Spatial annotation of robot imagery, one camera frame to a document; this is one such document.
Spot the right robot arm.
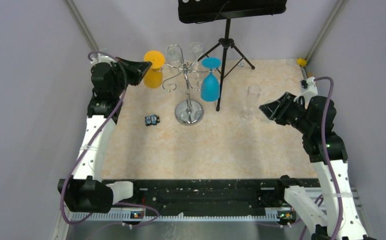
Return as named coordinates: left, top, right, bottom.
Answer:
left=259, top=92, right=371, bottom=240

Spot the clear glass back right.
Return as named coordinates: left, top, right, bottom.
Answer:
left=188, top=41, right=204, bottom=62

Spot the blue wine glass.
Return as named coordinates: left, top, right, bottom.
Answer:
left=200, top=57, right=221, bottom=102

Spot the small blue owl toy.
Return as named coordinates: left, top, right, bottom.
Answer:
left=145, top=114, right=160, bottom=126

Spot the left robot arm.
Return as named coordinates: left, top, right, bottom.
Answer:
left=58, top=57, right=152, bottom=213

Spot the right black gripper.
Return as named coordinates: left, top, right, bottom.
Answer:
left=259, top=91, right=313, bottom=134

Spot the orange wine glass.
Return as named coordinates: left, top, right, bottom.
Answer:
left=144, top=50, right=165, bottom=89

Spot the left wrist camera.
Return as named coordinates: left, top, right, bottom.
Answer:
left=90, top=54, right=115, bottom=66

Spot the clear flute glass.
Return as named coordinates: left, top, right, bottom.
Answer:
left=240, top=84, right=261, bottom=121

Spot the black music stand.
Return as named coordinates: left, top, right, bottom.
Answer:
left=178, top=0, right=287, bottom=111

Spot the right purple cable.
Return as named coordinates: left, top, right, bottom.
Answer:
left=298, top=76, right=344, bottom=240

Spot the clear glass back left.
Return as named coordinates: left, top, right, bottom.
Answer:
left=166, top=44, right=183, bottom=67

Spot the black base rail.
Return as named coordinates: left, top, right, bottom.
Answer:
left=100, top=178, right=326, bottom=223

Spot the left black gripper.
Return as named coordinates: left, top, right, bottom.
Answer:
left=111, top=56, right=151, bottom=96

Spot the yellow corner clamp right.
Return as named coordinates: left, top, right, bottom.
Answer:
left=296, top=58, right=307, bottom=67

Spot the chrome wine glass rack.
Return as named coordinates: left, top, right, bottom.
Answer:
left=162, top=45, right=204, bottom=126

